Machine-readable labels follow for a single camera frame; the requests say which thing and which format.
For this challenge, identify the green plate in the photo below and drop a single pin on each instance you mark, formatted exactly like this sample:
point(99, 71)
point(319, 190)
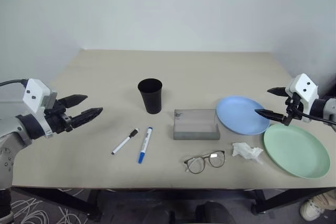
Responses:
point(294, 150)

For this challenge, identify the blue plate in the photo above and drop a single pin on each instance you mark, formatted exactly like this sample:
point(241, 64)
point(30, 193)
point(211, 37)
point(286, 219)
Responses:
point(239, 113)

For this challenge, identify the black-capped white marker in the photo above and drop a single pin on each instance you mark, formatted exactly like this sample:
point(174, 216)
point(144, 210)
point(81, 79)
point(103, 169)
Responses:
point(123, 142)

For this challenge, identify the blue-capped white marker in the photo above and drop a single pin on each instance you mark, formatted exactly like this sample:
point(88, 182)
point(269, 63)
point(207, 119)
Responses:
point(145, 142)

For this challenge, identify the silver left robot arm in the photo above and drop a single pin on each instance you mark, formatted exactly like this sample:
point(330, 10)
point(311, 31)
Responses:
point(11, 129)

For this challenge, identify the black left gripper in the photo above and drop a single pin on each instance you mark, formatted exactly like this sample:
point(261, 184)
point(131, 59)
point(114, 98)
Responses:
point(56, 119)

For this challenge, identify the thin-framed eyeglasses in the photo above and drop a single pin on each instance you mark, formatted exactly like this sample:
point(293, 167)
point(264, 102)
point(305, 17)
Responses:
point(216, 159)

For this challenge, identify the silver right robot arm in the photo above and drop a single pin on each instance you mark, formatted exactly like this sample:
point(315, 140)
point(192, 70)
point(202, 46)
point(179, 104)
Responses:
point(326, 107)

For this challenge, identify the beige sneaker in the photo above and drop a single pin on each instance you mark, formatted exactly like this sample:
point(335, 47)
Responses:
point(315, 205)

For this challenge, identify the crumpled white tissue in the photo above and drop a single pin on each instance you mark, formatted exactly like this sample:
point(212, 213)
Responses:
point(245, 150)

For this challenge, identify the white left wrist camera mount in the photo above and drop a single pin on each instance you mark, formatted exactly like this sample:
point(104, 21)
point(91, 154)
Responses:
point(34, 90)

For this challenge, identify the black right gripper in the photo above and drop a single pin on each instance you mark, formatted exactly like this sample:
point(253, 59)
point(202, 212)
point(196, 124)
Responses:
point(294, 103)

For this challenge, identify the black plastic cup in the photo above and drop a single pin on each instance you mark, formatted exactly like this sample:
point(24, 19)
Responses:
point(152, 100)

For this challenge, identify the black table frame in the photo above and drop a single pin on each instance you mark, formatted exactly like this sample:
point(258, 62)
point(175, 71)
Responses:
point(168, 192)

